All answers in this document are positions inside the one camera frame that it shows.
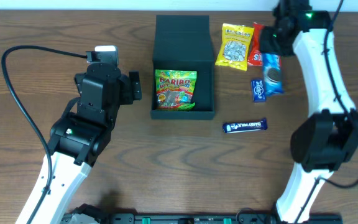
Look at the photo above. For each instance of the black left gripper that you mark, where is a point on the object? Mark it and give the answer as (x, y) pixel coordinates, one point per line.
(135, 85)

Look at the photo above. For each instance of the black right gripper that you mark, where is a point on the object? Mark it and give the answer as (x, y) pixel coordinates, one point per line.
(268, 42)

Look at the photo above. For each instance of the green Haribo gummy bag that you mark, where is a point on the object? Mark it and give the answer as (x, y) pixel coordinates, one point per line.
(175, 89)

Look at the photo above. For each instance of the blue Oreo cookie pack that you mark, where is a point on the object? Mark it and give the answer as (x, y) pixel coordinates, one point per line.
(273, 78)

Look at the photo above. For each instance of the yellow seed snack bag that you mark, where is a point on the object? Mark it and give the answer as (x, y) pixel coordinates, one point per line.
(235, 46)

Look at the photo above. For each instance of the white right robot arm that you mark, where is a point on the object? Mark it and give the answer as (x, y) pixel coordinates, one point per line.
(329, 137)

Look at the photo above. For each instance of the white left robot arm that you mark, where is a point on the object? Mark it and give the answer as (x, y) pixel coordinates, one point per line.
(78, 138)

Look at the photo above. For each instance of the red snack bag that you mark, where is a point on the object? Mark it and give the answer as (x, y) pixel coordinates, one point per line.
(255, 57)

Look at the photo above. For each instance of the black open gift box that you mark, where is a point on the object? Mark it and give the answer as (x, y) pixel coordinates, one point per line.
(183, 42)

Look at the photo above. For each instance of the blue Eclipse mint box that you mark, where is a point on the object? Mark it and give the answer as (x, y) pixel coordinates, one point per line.
(258, 91)

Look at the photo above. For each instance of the blue Dairy Milk bar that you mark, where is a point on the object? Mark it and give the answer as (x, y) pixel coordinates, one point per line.
(247, 126)

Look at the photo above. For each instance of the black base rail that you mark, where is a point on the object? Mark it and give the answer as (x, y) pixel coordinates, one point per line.
(128, 218)

